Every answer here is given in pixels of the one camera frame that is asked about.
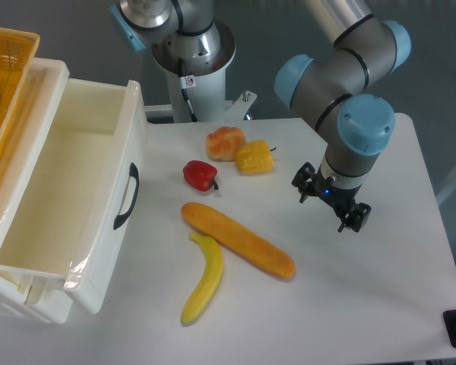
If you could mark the round orange bread bun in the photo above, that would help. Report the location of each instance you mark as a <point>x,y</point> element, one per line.
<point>222,144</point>

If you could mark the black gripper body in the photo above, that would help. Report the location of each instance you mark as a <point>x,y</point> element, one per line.
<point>341,200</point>

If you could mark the white drawer cabinet frame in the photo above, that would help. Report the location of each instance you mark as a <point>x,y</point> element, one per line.
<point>25,296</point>

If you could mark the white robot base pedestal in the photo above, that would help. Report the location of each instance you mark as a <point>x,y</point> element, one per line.
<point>195,69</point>

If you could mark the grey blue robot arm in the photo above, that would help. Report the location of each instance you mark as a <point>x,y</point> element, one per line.
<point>329,96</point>

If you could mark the yellow corn piece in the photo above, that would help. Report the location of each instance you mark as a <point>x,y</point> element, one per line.
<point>255,157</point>

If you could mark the black drawer handle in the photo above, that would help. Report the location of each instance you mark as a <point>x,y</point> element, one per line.
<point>129,197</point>

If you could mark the yellow plastic basket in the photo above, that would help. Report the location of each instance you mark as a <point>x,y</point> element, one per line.
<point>17,51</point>

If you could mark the yellow banana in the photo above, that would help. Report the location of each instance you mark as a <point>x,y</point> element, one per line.
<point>210,279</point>

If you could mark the white plastic drawer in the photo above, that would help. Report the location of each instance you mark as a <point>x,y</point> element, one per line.
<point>62,231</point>

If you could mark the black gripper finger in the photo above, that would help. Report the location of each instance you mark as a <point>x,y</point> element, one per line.
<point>304,180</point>
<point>353,216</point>

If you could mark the long orange bread loaf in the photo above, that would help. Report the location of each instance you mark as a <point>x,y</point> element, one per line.
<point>239,239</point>

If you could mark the red bell pepper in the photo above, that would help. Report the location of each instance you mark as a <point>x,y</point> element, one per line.
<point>200,175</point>

